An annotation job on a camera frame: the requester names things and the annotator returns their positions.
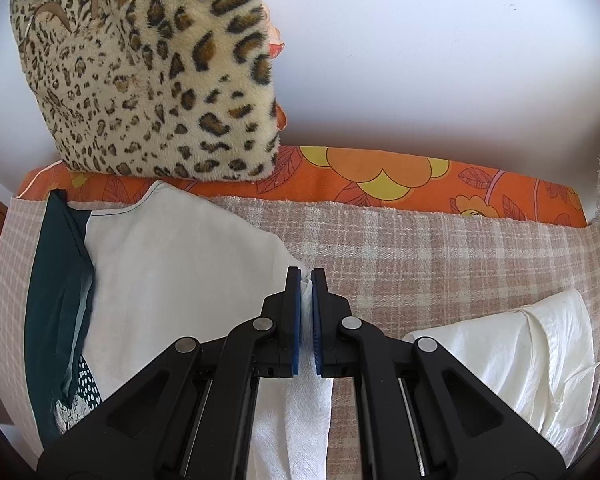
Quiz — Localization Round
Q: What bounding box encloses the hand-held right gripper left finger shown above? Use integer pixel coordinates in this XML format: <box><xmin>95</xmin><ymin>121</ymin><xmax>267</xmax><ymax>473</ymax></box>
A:
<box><xmin>36</xmin><ymin>266</ymin><xmax>303</xmax><ymax>480</ymax></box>

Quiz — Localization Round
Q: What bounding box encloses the white and green shirt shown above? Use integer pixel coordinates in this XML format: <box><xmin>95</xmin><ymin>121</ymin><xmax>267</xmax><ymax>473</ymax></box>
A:
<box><xmin>24</xmin><ymin>180</ymin><xmax>333</xmax><ymax>480</ymax></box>

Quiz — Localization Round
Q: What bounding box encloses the leopard print pillow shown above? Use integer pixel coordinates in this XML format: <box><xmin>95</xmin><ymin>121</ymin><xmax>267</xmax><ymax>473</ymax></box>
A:
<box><xmin>10</xmin><ymin>0</ymin><xmax>282</xmax><ymax>182</ymax></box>

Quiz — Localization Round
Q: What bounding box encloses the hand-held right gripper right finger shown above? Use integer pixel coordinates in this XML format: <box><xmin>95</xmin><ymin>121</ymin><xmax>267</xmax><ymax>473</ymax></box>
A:
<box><xmin>311</xmin><ymin>267</ymin><xmax>567</xmax><ymax>480</ymax></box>

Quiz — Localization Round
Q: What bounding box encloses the pink plaid blanket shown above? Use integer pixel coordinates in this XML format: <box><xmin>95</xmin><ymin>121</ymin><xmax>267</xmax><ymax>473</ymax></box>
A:
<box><xmin>0</xmin><ymin>195</ymin><xmax>600</xmax><ymax>480</ymax></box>

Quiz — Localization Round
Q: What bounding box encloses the folded white garment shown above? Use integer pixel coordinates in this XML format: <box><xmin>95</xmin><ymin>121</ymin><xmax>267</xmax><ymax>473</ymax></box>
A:
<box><xmin>402</xmin><ymin>287</ymin><xmax>600</xmax><ymax>443</ymax></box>

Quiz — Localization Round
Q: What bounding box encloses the orange floral bed sheet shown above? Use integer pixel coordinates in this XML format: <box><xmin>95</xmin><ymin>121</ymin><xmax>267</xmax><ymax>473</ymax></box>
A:
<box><xmin>15</xmin><ymin>146</ymin><xmax>588</xmax><ymax>228</ymax></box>

